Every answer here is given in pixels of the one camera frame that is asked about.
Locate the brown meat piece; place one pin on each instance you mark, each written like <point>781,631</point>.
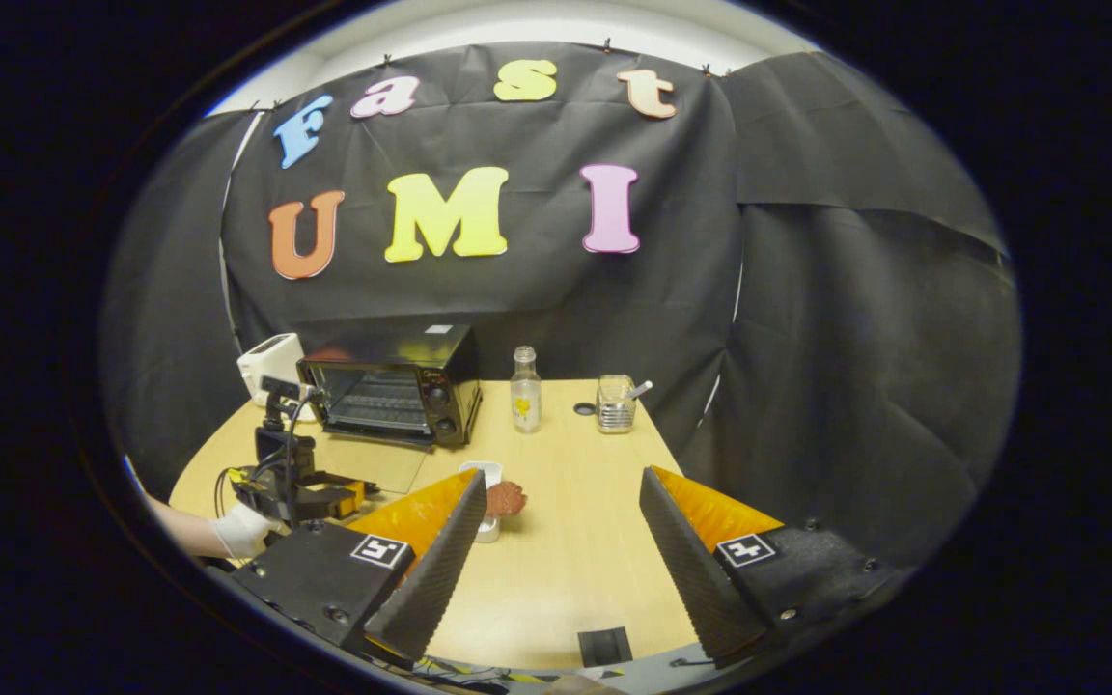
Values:
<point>506,499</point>

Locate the white rectangular tray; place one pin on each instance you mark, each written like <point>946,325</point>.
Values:
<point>490,473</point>

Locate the black electric oven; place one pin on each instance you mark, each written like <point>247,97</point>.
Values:
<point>392,347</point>

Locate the clear glass bottle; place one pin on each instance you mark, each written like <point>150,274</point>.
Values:
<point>525,396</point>

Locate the clear glass jar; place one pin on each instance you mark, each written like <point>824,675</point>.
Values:
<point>616,413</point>

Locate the white toaster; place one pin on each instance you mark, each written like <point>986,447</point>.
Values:
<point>266,362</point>

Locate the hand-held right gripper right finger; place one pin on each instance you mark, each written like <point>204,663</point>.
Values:
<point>696,579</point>

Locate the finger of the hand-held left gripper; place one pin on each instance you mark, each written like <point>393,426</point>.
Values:
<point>344,480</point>
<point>348,500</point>

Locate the small black box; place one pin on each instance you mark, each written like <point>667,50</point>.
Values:
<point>604,647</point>

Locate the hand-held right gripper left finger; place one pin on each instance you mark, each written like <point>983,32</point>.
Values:
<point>430,579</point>

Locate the black backdrop cloth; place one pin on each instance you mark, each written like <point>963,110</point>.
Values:
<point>855,338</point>

